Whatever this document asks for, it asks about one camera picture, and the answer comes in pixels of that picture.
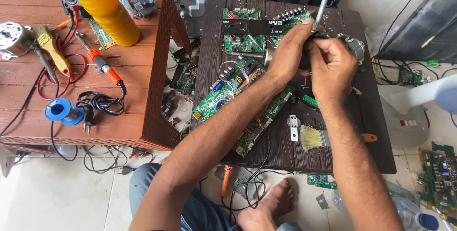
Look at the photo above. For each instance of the person's left hand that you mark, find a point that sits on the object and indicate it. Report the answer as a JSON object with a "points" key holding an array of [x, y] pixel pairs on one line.
{"points": [[285, 56]]}

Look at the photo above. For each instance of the person's right hand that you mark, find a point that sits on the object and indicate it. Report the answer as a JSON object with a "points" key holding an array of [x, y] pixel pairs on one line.
{"points": [[335, 72]]}

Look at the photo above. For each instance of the person's left fingers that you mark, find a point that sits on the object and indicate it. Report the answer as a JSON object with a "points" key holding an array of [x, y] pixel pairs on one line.
{"points": [[301, 29]]}

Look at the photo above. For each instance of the silver shaft screwdriver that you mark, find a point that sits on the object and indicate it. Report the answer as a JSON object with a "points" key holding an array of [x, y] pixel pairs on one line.
{"points": [[322, 9]]}

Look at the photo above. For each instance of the silver fan motor housing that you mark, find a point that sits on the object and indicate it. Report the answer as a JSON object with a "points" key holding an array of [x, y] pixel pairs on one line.
{"points": [[353, 47]]}

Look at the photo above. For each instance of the green board with black capacitors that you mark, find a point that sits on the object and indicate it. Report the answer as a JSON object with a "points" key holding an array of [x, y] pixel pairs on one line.
{"points": [[292, 18]]}

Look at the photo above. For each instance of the silver motor rotor with shaft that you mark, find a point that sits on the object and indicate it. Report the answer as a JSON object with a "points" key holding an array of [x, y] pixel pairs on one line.
{"points": [[268, 56]]}

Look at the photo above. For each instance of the black plastic labelled panel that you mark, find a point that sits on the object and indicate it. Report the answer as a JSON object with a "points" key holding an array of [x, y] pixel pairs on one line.
{"points": [[250, 26]]}

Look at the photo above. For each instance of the square green circuit board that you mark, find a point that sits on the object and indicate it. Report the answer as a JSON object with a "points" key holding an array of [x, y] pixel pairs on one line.
{"points": [[242, 43]]}

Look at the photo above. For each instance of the dark brown plastic table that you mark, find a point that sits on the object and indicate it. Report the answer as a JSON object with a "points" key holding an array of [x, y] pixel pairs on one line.
{"points": [[210, 45]]}

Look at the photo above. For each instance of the long narrow green circuit board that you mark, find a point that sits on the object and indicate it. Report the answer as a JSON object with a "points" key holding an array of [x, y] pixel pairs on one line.
{"points": [[264, 116]]}

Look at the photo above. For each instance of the green board with blue port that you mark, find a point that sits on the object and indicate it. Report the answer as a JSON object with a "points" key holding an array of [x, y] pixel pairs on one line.
{"points": [[214, 97]]}

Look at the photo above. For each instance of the small board with white connectors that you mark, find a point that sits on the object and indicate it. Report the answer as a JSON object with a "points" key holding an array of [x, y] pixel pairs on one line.
{"points": [[410, 76]]}

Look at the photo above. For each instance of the black flat screen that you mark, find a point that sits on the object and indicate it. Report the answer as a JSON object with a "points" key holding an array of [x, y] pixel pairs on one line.
{"points": [[425, 27]]}

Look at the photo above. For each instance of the dark circuit board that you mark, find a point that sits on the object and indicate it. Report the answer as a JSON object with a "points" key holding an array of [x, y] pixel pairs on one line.
{"points": [[184, 77]]}

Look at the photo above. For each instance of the green tape roll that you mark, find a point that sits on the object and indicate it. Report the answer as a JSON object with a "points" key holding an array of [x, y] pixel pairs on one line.
{"points": [[432, 63]]}

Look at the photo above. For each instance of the white fan base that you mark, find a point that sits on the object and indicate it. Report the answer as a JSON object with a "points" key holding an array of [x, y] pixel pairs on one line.
{"points": [[410, 116]]}

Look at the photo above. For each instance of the small green board piece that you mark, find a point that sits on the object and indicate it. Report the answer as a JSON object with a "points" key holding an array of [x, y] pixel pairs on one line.
{"points": [[321, 181]]}

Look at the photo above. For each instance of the grey metal plate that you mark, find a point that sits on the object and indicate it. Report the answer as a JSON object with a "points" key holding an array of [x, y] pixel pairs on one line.
{"points": [[242, 184]]}

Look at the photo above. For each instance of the reddish brown plastic table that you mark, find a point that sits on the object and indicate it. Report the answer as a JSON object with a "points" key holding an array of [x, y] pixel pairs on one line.
{"points": [[135, 66]]}

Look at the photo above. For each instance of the small grey metal piece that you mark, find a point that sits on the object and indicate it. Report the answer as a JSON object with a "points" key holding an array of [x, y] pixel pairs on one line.
{"points": [[322, 201]]}

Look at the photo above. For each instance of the person's bare foot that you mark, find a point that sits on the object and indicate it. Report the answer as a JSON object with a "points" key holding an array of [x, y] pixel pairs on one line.
{"points": [[271, 206]]}

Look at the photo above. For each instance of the yellow plastic bottle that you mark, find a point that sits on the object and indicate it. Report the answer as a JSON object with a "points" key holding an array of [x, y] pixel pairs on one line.
{"points": [[103, 6]]}

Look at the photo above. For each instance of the small green memory board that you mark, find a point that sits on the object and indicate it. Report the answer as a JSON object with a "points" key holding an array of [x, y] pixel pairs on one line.
{"points": [[101, 34]]}

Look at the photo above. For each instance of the orange soldering iron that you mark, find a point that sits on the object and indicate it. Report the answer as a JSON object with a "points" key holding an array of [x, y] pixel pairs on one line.
{"points": [[103, 66]]}

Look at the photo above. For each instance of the large green circuit board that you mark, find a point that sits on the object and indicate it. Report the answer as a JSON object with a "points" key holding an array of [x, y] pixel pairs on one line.
{"points": [[441, 177]]}

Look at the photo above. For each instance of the person's blue jeans leg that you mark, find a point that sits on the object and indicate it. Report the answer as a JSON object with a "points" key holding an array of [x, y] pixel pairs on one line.
{"points": [[200, 209]]}

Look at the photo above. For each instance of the clear bottle with blue cap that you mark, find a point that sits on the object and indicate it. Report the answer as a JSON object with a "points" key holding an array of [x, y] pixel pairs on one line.
{"points": [[414, 216]]}

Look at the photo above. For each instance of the red multimeter lead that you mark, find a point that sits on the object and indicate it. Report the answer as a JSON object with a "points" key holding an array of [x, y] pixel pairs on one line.
{"points": [[76, 77]]}

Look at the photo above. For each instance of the small orange screwdriver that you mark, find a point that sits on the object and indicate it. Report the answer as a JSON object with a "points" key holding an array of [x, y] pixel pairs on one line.
{"points": [[64, 23]]}

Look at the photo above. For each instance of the blue solder spool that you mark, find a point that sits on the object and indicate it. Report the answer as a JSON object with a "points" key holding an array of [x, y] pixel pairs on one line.
{"points": [[60, 109]]}

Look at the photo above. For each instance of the black multimeter probe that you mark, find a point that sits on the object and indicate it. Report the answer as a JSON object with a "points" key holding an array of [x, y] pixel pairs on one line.
{"points": [[46, 65]]}

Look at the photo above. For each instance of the silver electric motor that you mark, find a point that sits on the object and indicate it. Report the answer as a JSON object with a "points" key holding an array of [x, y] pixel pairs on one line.
{"points": [[14, 38]]}

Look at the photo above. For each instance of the white metal bracket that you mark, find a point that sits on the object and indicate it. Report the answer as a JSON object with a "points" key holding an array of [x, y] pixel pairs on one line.
{"points": [[293, 127]]}

